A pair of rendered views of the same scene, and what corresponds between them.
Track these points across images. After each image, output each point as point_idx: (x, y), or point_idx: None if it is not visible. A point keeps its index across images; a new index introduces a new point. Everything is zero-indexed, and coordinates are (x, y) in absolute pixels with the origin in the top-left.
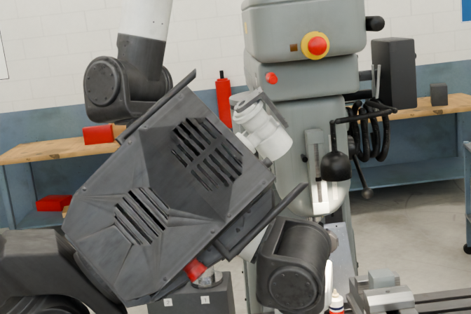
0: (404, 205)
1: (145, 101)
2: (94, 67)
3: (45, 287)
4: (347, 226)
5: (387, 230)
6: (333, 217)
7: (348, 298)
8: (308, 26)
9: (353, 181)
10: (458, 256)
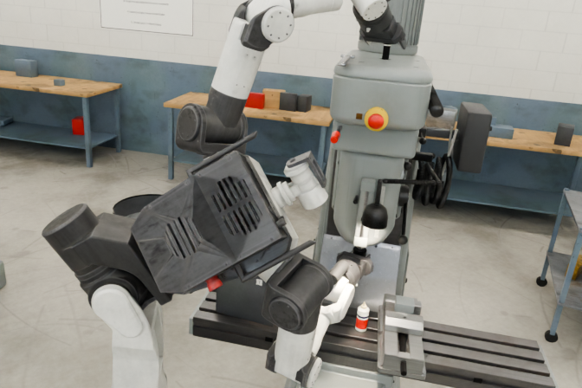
0: (500, 224)
1: (221, 141)
2: (185, 111)
3: (115, 263)
4: (403, 249)
5: (475, 243)
6: (391, 240)
7: (378, 310)
8: (374, 101)
9: (460, 192)
10: (528, 285)
